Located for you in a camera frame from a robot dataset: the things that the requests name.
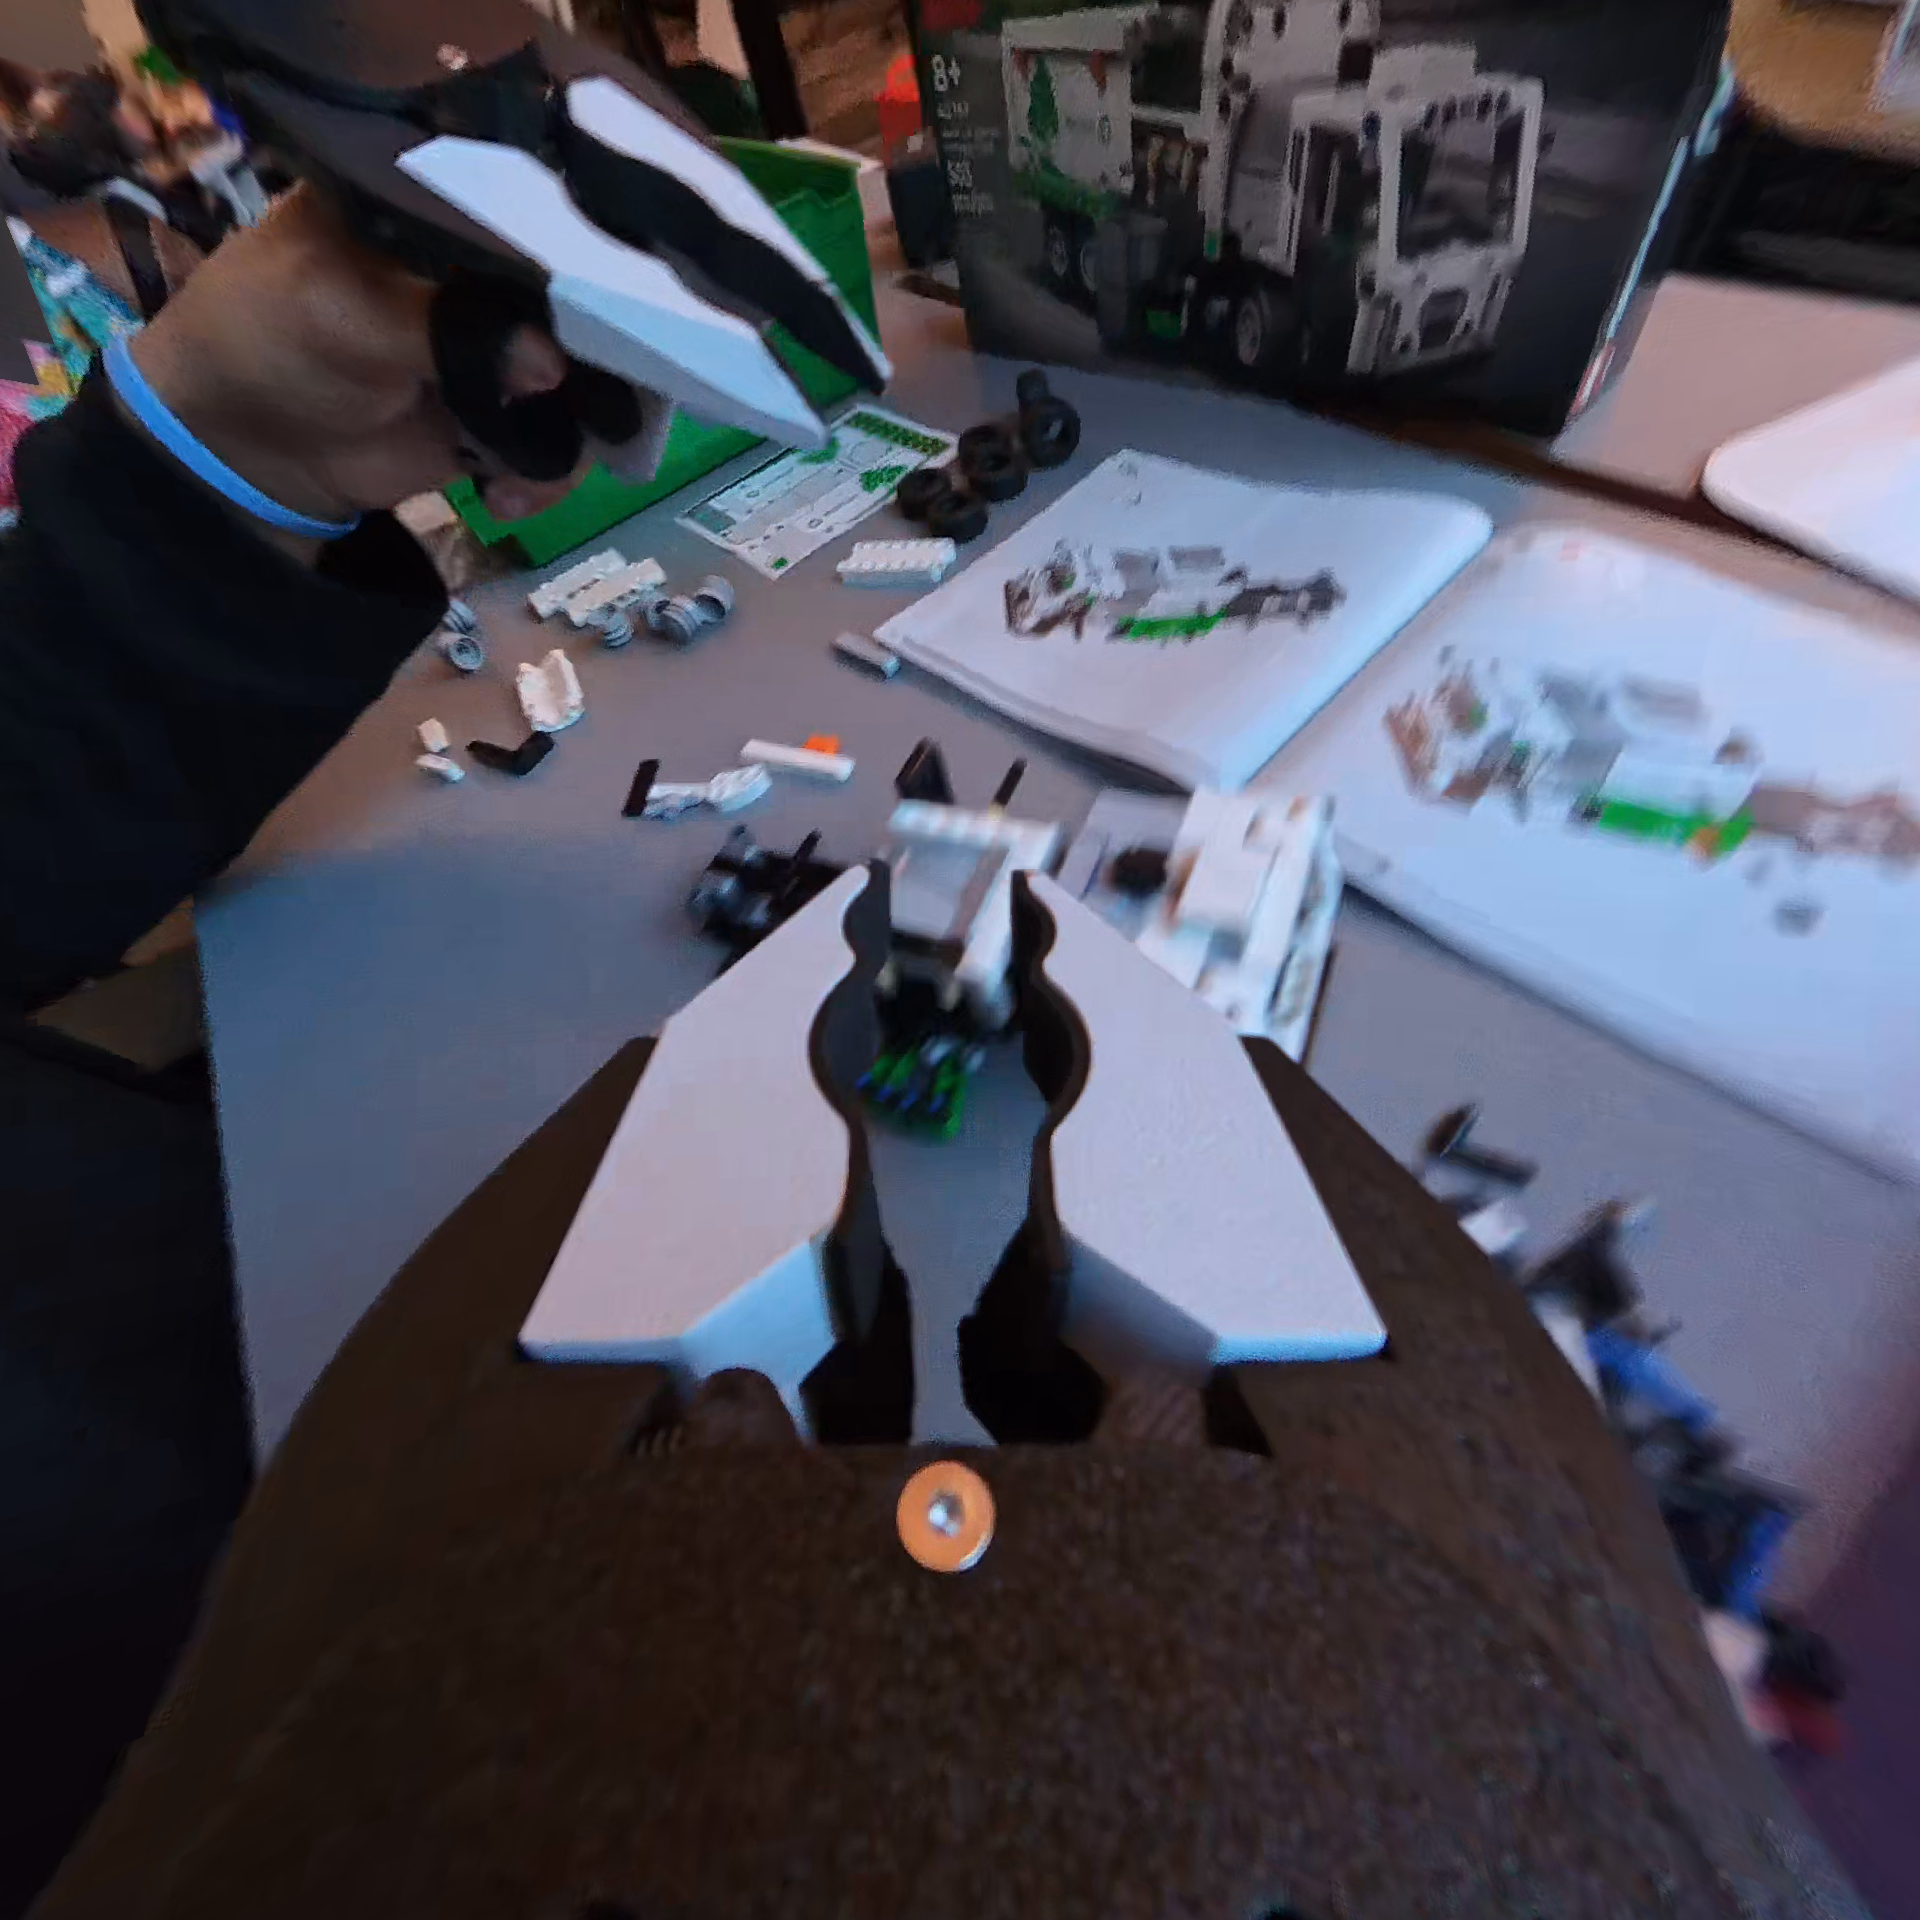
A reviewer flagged colourful patterned cloth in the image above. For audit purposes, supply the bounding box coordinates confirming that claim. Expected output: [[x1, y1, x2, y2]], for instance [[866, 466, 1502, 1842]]
[[0, 216, 146, 515]]

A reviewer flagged black lego set box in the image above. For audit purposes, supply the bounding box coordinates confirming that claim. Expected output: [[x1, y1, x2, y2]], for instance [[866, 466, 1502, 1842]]
[[896, 0, 1743, 441]]

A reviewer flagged blue wristband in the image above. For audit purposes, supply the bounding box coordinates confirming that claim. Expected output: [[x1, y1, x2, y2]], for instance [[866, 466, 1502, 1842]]
[[102, 336, 366, 543]]

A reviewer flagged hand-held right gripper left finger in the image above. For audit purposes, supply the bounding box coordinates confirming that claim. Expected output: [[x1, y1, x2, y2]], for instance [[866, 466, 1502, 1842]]
[[518, 863, 911, 1376]]

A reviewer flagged person's left forearm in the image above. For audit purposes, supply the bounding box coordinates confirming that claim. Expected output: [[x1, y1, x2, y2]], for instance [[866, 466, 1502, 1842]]
[[0, 368, 453, 1030]]

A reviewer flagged green plastic bin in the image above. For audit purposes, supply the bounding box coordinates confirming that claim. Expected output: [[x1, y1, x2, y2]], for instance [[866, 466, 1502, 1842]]
[[447, 135, 887, 570]]

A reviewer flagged white jagged lego piece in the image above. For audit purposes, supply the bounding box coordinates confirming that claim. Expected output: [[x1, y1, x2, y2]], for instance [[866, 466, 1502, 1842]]
[[645, 765, 776, 822]]

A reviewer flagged black lego subassembly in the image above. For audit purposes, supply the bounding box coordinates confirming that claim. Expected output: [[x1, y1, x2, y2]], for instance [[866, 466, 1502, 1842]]
[[688, 824, 846, 951]]

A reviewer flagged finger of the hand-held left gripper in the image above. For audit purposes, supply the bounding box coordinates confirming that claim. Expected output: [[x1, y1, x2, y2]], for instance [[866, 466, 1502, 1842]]
[[397, 135, 829, 454], [562, 75, 896, 397]]

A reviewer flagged white lego truck model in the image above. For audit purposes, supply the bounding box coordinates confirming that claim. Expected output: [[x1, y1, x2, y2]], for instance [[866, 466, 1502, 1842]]
[[1071, 787, 1346, 1065]]

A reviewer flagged open lego instruction booklet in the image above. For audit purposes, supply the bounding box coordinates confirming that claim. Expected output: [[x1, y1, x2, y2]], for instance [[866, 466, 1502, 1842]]
[[874, 449, 1920, 1191]]

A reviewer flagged lego sticker sheet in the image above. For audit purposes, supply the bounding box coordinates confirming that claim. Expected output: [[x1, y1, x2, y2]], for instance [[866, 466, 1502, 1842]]
[[675, 403, 957, 582]]

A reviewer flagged person's left hand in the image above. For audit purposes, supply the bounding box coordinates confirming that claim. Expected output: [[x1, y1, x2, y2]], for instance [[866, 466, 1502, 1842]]
[[134, 176, 572, 529]]

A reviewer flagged white and green lego assembly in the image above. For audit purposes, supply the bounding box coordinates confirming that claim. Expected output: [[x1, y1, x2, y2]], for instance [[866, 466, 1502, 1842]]
[[862, 744, 1064, 1145]]

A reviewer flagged pile of dark lego pieces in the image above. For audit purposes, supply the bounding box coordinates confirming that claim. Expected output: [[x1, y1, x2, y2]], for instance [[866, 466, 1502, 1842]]
[[1416, 1102, 1848, 1761]]

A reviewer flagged white lego plate with holes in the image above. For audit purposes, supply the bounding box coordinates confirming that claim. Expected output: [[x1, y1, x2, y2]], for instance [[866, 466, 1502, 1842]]
[[526, 552, 667, 623]]

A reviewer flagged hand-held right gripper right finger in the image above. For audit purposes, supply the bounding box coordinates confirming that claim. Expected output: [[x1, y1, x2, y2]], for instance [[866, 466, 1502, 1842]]
[[976, 872, 1392, 1369]]

